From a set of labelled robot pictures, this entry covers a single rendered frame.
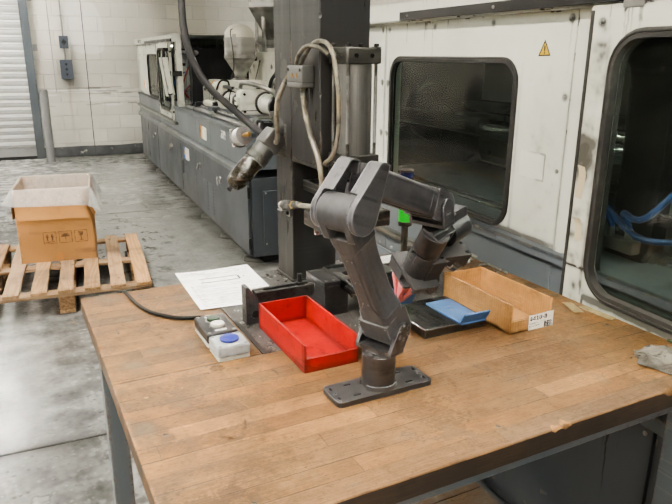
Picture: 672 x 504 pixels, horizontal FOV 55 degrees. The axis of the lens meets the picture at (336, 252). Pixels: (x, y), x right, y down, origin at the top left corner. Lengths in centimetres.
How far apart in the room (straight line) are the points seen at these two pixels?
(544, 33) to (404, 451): 126
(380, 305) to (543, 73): 102
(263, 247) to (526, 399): 368
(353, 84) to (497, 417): 76
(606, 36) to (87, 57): 936
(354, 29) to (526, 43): 62
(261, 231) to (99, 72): 629
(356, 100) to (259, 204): 325
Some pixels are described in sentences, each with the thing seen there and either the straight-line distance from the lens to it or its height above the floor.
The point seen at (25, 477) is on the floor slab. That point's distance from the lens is 276.
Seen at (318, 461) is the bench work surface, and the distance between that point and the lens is 104.
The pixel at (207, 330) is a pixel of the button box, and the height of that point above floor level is 93.
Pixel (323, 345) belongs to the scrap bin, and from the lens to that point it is 138.
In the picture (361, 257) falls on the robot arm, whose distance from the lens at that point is 104.
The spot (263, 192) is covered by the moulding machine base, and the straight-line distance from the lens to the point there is 465.
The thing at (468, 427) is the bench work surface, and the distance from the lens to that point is 114.
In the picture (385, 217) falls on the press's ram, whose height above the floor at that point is 113.
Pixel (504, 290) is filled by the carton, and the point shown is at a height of 94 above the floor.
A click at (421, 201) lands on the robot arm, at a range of 115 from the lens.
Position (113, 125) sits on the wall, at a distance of 1064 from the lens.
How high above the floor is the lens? 149
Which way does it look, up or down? 17 degrees down
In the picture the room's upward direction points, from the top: straight up
